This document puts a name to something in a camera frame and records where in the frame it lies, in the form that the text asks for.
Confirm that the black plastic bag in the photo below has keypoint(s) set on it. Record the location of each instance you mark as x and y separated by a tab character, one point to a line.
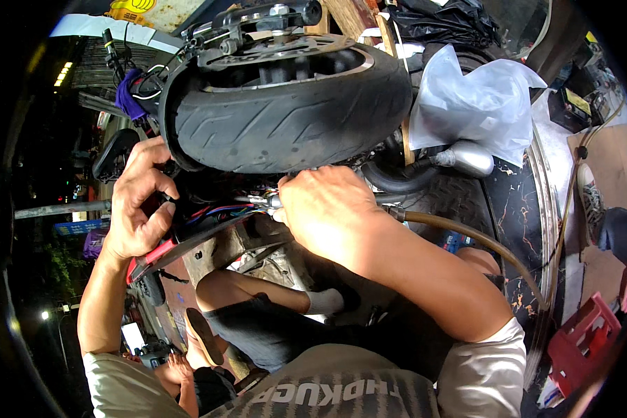
439	21

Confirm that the person's left hand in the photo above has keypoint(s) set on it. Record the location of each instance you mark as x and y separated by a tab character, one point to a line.
130	209

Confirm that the white plastic bag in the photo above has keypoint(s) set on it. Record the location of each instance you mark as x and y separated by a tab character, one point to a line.
470	104

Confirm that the black brake caliper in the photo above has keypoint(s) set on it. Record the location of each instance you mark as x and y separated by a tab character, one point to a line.
256	21

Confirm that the purple cloth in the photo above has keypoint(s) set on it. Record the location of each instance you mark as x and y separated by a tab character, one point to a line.
128	96

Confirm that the silver brake disc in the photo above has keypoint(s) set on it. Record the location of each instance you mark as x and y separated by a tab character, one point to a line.
282	55

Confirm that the brown cardboard sheet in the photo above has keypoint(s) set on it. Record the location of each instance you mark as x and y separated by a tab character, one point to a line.
614	156

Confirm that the blue box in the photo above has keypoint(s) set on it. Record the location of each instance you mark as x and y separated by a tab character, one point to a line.
455	243

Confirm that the black scooter seat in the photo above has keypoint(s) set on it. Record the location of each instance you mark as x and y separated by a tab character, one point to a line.
112	154

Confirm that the yellow sign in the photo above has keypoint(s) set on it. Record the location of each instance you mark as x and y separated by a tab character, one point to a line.
130	11

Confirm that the shelf with batteries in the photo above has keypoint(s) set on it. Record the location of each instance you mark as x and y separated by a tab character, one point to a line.
580	89

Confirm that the black scooter tyre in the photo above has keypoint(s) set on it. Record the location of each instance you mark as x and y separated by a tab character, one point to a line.
287	125

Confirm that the person's right hand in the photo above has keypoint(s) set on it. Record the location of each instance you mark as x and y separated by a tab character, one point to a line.
329	209

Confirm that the grey metal pipe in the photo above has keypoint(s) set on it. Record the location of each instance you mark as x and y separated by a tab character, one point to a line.
62	209

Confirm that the black rubber intake tube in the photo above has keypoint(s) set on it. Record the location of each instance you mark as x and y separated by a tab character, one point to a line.
397	180

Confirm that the red plastic stool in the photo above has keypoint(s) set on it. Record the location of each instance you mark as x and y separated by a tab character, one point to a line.
582	339

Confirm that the wooden planks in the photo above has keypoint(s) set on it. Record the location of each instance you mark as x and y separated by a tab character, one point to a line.
355	18

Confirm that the person's body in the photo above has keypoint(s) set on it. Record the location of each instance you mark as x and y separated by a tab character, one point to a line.
313	386

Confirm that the person's right fingers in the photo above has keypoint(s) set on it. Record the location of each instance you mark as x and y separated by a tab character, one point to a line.
295	188

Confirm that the silver exhaust muffler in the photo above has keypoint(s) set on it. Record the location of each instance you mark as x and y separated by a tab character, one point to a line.
467	158

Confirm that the person's legs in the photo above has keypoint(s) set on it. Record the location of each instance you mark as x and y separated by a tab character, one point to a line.
271	329

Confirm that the silver pneumatic air tool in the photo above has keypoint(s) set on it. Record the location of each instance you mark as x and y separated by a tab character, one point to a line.
261	201

